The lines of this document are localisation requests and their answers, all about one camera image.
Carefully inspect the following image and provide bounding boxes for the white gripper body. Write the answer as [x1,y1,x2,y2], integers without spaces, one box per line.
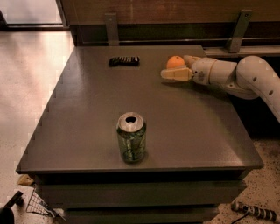
[191,58,216,85]

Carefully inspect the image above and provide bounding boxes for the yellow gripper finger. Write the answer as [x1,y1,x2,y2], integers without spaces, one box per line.
[160,67,193,81]
[183,55,200,68]

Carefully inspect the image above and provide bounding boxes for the orange fruit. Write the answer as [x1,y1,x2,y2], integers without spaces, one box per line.
[166,56,185,69]

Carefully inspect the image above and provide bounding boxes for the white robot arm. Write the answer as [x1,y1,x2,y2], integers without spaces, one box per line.
[160,55,280,122]

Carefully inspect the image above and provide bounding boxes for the green soda can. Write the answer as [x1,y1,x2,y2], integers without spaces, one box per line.
[116,112,146,163]

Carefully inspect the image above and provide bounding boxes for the black ribbed bar object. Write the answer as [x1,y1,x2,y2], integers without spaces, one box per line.
[108,56,140,67]

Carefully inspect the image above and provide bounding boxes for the grey drawer cabinet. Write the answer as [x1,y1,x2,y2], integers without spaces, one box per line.
[17,46,263,224]

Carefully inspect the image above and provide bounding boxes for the power strip on floor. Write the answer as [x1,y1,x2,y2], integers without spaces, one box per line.
[231,201,280,223]

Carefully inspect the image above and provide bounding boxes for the yellow sponge on floor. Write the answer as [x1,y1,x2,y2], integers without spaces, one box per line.
[17,174,34,186]

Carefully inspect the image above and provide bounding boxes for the black object floor corner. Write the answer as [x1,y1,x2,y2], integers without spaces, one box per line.
[0,191,24,224]

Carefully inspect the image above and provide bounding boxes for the right metal wall bracket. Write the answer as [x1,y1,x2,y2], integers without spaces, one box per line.
[226,10,253,53]

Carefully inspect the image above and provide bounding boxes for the metal wall bracket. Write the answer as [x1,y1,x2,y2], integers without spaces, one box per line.
[105,13,119,46]
[226,10,253,53]

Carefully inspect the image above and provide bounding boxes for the left metal wall bracket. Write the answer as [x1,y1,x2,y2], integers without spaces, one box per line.
[105,13,119,46]

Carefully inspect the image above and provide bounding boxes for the wire mesh basket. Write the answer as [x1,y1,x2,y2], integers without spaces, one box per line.
[25,189,67,221]

